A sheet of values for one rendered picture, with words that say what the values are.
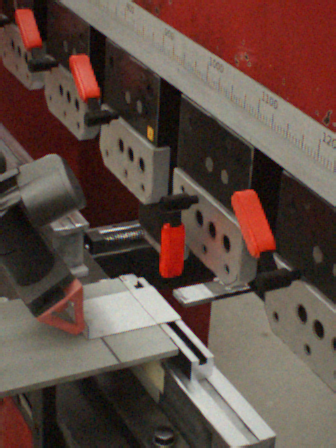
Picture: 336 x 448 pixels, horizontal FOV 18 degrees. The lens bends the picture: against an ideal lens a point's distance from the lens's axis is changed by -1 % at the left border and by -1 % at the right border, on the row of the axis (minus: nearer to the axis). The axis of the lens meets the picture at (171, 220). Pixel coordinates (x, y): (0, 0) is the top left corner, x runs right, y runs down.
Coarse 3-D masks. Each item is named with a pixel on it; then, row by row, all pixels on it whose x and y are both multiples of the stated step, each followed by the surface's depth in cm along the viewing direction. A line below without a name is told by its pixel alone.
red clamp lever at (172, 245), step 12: (168, 204) 108; (180, 204) 108; (192, 204) 110; (168, 216) 110; (180, 216) 110; (168, 228) 110; (180, 228) 110; (168, 240) 110; (180, 240) 111; (168, 252) 111; (180, 252) 111; (168, 264) 111; (180, 264) 112; (168, 276) 112
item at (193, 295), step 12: (180, 288) 139; (192, 288) 139; (204, 288) 140; (216, 288) 140; (228, 288) 140; (240, 288) 140; (180, 300) 137; (192, 300) 137; (204, 300) 138; (216, 300) 138
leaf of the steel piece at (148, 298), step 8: (144, 288) 139; (152, 288) 139; (136, 296) 137; (144, 296) 138; (152, 296) 138; (160, 296) 138; (144, 304) 136; (152, 304) 136; (160, 304) 136; (152, 312) 134; (160, 312) 134; (168, 312) 134; (160, 320) 133; (168, 320) 133; (176, 320) 133
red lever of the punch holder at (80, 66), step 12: (72, 60) 126; (84, 60) 126; (72, 72) 126; (84, 72) 126; (84, 84) 125; (96, 84) 126; (84, 96) 125; (96, 96) 125; (96, 108) 125; (84, 120) 124; (96, 120) 124; (108, 120) 124
